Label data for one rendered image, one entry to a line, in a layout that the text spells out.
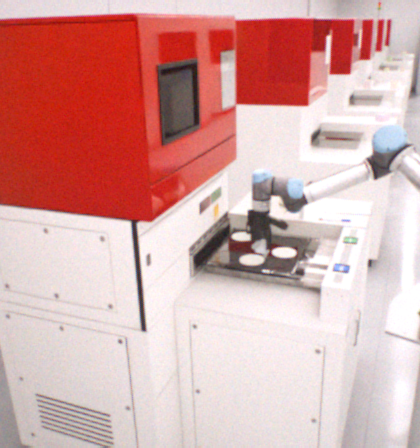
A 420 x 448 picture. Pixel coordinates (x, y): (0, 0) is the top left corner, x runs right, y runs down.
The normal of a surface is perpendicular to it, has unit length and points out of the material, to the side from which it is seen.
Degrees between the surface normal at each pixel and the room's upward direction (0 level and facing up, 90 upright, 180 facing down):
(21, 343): 90
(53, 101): 90
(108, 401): 90
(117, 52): 90
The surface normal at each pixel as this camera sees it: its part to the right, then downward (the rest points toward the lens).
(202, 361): -0.37, 0.36
